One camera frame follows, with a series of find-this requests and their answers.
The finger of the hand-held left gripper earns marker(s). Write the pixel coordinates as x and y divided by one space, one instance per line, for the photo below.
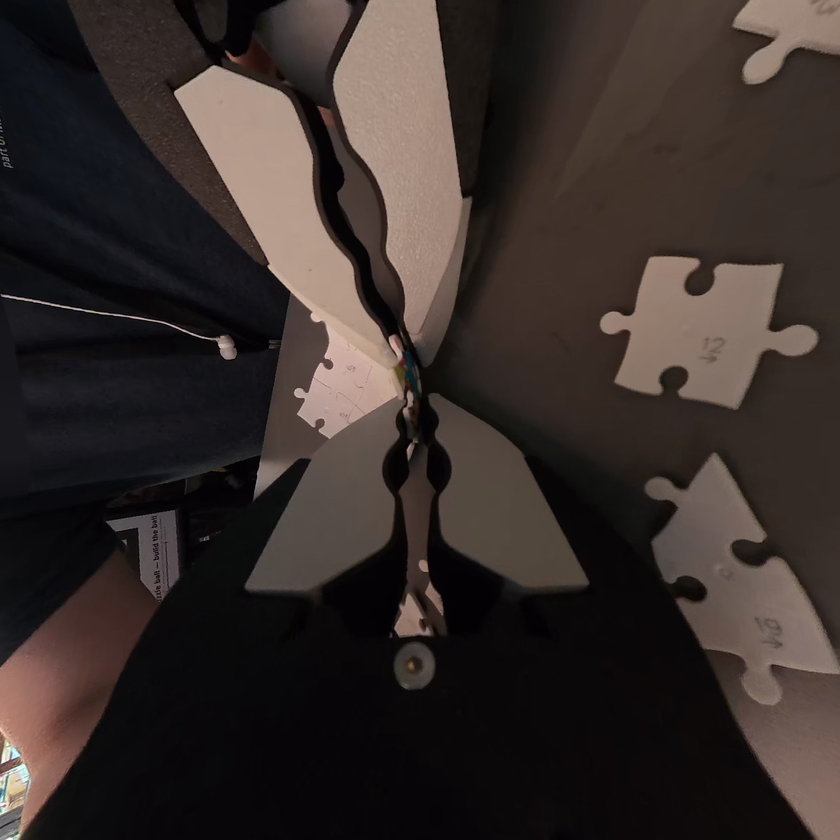
407 131
256 171

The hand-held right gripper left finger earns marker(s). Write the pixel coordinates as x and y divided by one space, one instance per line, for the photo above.
328 525

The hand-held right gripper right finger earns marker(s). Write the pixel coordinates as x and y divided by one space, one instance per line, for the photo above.
505 525

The white puzzle piece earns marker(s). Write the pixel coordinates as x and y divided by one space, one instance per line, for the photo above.
420 614
411 381

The assembled white puzzle section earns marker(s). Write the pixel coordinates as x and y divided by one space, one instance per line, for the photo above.
344 387

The person's right forearm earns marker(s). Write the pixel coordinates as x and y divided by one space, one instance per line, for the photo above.
59 696

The scattered loose puzzle pieces group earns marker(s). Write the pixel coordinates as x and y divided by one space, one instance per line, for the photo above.
709 341

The white task card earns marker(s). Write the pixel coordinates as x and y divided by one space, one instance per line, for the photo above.
147 558

